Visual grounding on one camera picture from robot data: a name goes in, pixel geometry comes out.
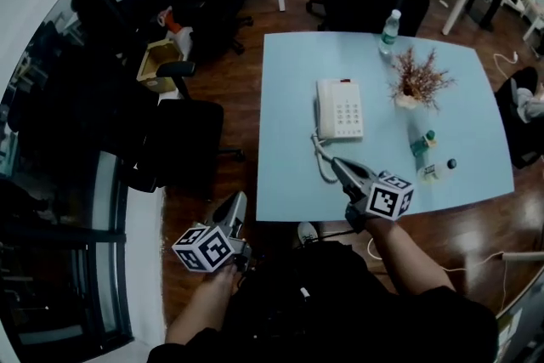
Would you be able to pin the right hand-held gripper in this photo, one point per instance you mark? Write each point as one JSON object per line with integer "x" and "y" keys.
{"x": 389, "y": 200}

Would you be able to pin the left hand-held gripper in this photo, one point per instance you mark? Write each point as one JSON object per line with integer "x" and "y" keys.
{"x": 204, "y": 251}

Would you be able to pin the person's left forearm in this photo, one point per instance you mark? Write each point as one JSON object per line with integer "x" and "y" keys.
{"x": 200, "y": 306}

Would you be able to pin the person's right forearm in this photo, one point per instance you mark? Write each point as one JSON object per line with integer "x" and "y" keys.
{"x": 408, "y": 259}

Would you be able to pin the white desk telephone base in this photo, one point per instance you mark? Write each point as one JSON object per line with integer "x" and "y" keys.
{"x": 348, "y": 110}

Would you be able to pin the person's white shoe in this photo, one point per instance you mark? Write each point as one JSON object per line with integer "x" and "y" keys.
{"x": 308, "y": 233}

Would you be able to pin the green drink bottle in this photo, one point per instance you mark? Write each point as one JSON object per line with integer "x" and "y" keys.
{"x": 422, "y": 143}

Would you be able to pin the clear bottle black cap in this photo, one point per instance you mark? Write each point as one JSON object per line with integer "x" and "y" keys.
{"x": 435, "y": 171}

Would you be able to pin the black office chair with armrest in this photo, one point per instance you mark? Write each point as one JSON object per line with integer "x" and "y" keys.
{"x": 187, "y": 140}

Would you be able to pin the light blue table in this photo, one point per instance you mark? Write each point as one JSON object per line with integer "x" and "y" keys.
{"x": 289, "y": 98}

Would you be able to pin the dried flowers in white pot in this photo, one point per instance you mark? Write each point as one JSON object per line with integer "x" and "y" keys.
{"x": 414, "y": 81}

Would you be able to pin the person's black clothing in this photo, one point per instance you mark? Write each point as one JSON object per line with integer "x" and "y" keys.
{"x": 331, "y": 323}

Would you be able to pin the clear water bottle green label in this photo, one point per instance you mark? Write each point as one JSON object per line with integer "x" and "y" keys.
{"x": 389, "y": 34}

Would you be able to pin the cardboard box on left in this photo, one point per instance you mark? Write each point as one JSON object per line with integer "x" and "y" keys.
{"x": 159, "y": 66}

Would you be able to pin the cardboard box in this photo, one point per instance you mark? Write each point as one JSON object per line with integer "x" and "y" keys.
{"x": 159, "y": 66}
{"x": 520, "y": 331}

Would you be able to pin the black framed glass partition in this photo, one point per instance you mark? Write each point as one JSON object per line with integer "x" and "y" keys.
{"x": 55, "y": 204}

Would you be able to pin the orange and white bag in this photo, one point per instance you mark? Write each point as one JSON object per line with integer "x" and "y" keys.
{"x": 172, "y": 22}

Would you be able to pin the white desk with clutter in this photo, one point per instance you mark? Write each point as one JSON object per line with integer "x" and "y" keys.
{"x": 533, "y": 8}

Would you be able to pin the white table frame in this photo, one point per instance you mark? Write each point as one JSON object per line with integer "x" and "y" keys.
{"x": 525, "y": 256}

